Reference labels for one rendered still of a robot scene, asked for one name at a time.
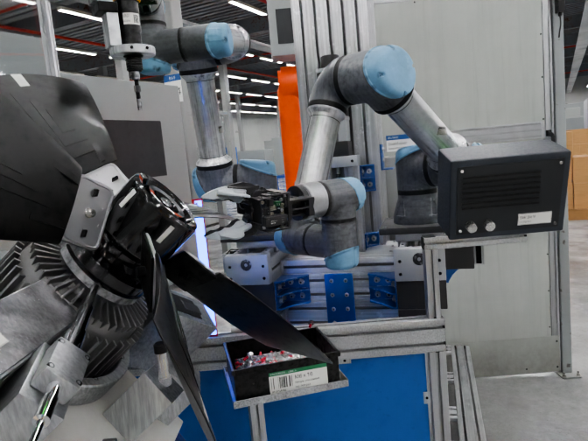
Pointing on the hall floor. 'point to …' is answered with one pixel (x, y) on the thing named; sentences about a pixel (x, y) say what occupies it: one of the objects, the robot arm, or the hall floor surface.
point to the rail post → (439, 395)
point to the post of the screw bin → (257, 423)
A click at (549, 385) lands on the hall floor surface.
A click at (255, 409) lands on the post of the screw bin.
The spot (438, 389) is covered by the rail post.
